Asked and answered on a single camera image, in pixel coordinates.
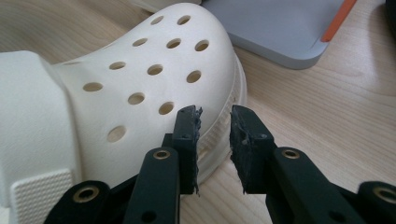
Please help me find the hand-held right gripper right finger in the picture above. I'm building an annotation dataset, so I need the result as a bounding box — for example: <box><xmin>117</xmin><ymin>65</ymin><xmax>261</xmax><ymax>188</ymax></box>
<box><xmin>229</xmin><ymin>105</ymin><xmax>278</xmax><ymax>194</ymax></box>

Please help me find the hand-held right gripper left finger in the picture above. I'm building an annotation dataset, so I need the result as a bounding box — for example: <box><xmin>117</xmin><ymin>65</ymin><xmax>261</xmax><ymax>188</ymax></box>
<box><xmin>162</xmin><ymin>105</ymin><xmax>204</xmax><ymax>195</ymax></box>

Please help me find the cream perforated clog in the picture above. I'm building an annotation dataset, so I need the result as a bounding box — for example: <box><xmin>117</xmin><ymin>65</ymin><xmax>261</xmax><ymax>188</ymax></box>
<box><xmin>0</xmin><ymin>2</ymin><xmax>248</xmax><ymax>224</ymax></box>

